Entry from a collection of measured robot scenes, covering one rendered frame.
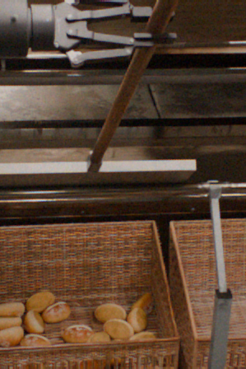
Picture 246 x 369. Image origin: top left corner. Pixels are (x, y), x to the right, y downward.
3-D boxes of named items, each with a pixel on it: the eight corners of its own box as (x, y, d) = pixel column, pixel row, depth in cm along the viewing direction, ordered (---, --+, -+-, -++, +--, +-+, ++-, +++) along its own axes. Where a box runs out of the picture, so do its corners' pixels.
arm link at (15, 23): (-6, 44, 154) (-7, -12, 156) (-7, 68, 166) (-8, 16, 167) (34, 44, 155) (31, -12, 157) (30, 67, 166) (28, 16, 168)
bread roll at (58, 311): (63, 307, 325) (63, 293, 323) (75, 318, 321) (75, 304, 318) (37, 317, 320) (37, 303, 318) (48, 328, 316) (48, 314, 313)
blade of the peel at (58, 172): (196, 170, 265) (195, 159, 265) (-13, 174, 257) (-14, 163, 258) (171, 196, 300) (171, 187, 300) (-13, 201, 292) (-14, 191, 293)
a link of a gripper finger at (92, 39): (67, 25, 160) (66, 34, 160) (136, 36, 161) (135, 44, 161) (65, 34, 164) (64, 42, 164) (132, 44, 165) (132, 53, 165)
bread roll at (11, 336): (24, 322, 306) (30, 338, 305) (18, 329, 312) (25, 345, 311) (-7, 331, 302) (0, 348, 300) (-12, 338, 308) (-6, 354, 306)
